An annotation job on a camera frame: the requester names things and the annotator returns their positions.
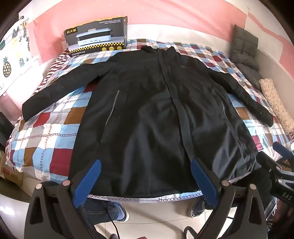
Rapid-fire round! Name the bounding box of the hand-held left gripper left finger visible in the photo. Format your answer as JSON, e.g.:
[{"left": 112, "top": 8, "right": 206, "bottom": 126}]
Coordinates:
[{"left": 24, "top": 158, "right": 103, "bottom": 239}]

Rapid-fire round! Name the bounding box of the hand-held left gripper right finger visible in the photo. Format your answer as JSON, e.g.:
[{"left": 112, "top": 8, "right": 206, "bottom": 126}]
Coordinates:
[{"left": 191, "top": 157, "right": 269, "bottom": 239}]

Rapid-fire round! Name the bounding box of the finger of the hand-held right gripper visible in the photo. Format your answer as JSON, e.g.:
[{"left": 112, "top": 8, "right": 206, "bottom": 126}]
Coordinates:
[
  {"left": 256, "top": 150, "right": 284, "bottom": 177},
  {"left": 273, "top": 142, "right": 294, "bottom": 161}
]

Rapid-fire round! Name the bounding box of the black long coat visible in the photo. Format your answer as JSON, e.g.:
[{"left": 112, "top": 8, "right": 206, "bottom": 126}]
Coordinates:
[{"left": 22, "top": 45, "right": 274, "bottom": 198}]

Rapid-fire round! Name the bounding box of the person's right jeans leg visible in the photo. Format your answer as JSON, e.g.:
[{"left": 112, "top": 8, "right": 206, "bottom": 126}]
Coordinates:
[{"left": 263, "top": 196, "right": 279, "bottom": 232}]

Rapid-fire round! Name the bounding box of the person's jeans leg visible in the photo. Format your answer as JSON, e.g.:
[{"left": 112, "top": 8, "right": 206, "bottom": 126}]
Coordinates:
[
  {"left": 78, "top": 199, "right": 120, "bottom": 228},
  {"left": 263, "top": 196, "right": 279, "bottom": 232}
]

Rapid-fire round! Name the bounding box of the person's right blue sneaker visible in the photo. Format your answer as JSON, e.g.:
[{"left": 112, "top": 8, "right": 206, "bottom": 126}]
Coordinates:
[{"left": 188, "top": 199, "right": 207, "bottom": 218}]

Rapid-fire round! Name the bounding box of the person's blue sneaker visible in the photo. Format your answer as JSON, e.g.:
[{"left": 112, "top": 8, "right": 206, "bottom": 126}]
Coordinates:
[
  {"left": 114, "top": 203, "right": 127, "bottom": 222},
  {"left": 188, "top": 199, "right": 207, "bottom": 218}
]

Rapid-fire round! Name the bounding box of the person's left jeans leg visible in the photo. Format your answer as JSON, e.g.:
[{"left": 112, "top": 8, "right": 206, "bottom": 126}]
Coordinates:
[{"left": 78, "top": 199, "right": 120, "bottom": 228}]

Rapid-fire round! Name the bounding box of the person's left blue sneaker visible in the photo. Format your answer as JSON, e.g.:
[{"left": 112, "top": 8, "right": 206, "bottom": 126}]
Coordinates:
[{"left": 114, "top": 203, "right": 127, "bottom": 222}]

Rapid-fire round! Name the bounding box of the beige textured bolster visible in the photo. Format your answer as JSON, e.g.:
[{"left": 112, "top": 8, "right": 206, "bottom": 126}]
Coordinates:
[{"left": 259, "top": 79, "right": 294, "bottom": 140}]

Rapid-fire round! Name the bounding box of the checkered bed quilt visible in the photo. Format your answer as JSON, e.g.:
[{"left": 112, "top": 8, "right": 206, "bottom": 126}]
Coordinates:
[{"left": 6, "top": 38, "right": 294, "bottom": 205}]

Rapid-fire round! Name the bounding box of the brown cardboard box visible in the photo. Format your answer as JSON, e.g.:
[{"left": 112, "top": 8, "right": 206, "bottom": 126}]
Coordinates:
[{"left": 0, "top": 149, "right": 24, "bottom": 188}]

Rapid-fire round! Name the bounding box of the grey padded cushion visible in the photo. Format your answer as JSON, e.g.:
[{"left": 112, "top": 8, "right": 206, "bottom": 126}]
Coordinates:
[{"left": 230, "top": 24, "right": 263, "bottom": 90}]

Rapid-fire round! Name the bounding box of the red white striped cloth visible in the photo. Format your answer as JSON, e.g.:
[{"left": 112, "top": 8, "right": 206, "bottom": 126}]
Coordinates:
[{"left": 33, "top": 47, "right": 74, "bottom": 96}]

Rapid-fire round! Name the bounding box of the black appliance carton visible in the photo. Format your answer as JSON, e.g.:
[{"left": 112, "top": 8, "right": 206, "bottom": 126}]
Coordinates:
[{"left": 63, "top": 16, "right": 128, "bottom": 56}]

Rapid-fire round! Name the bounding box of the pineapple print cloth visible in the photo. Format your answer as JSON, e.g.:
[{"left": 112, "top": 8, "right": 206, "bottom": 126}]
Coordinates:
[{"left": 0, "top": 17, "right": 37, "bottom": 96}]

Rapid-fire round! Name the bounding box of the black cable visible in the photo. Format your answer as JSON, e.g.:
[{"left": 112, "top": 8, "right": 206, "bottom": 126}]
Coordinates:
[{"left": 104, "top": 201, "right": 120, "bottom": 239}]

